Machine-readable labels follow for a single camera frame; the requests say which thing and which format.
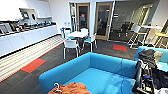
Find white chair blue seat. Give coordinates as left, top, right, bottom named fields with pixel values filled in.
left=79, top=27, right=90, bottom=35
left=59, top=26, right=73, bottom=40
left=82, top=32, right=99, bottom=53

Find white round low table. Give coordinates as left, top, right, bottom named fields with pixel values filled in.
left=66, top=30, right=90, bottom=39

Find large blue sofa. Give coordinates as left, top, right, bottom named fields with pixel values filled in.
left=37, top=51, right=140, bottom=94

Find wooden glass door red sign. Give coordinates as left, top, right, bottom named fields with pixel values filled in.
left=75, top=2, right=91, bottom=33

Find plain wooden glass door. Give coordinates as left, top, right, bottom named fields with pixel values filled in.
left=93, top=1, right=115, bottom=42

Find white high stool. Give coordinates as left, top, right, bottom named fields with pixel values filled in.
left=126, top=25, right=142, bottom=50

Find white kitchen counter cabinets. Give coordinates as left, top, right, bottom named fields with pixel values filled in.
left=0, top=22, right=60, bottom=58

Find black garment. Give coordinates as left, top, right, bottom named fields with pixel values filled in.
left=137, top=48, right=160, bottom=70

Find white square high table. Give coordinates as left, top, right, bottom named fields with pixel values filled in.
left=139, top=24, right=163, bottom=48

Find black equipment cart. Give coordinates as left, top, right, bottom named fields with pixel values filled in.
left=131, top=59, right=168, bottom=94

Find yellow high stool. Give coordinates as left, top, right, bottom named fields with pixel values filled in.
left=153, top=31, right=168, bottom=50

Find kitchen wall screen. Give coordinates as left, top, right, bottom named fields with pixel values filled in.
left=21, top=11, right=31, bottom=20

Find white kitchen wall cabinets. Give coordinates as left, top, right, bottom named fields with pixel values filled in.
left=0, top=0, right=53, bottom=23

